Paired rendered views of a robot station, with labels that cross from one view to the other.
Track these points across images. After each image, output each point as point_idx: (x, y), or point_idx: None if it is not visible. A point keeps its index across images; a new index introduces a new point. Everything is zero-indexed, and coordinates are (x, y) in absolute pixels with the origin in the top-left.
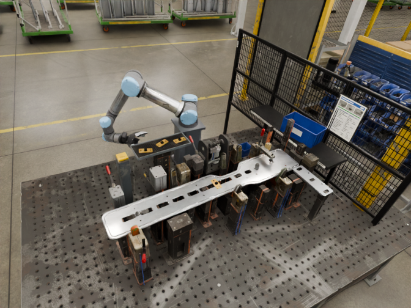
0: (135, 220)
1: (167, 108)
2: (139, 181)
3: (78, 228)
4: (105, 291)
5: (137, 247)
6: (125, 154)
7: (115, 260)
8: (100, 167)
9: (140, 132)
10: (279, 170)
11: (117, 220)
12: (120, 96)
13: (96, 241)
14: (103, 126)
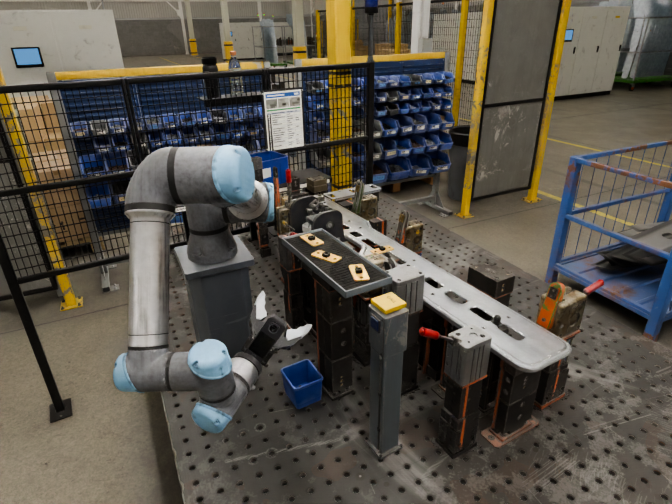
0: (511, 323)
1: (256, 200)
2: (298, 434)
3: None
4: (607, 443)
5: (582, 293)
6: (382, 296)
7: (536, 440)
8: None
9: (259, 304)
10: (337, 206)
11: (525, 344)
12: (163, 262)
13: (509, 489)
14: (229, 367)
